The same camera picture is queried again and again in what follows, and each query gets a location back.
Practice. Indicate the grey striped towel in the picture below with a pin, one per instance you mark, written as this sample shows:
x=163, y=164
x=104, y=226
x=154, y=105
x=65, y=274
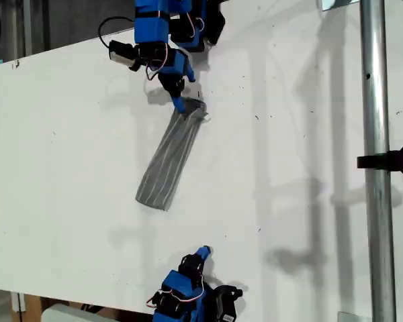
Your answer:
x=169, y=161

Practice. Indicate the wooden table leg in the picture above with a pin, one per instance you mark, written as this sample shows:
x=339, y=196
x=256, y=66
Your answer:
x=28, y=303

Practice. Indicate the black clamp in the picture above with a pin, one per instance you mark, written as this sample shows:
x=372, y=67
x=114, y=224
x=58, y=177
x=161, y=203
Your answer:
x=396, y=161

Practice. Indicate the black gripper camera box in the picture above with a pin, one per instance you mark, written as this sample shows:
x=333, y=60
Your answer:
x=122, y=53
x=228, y=302

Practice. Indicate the steel post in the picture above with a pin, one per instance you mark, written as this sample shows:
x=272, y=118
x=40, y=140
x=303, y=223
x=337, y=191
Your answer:
x=376, y=234

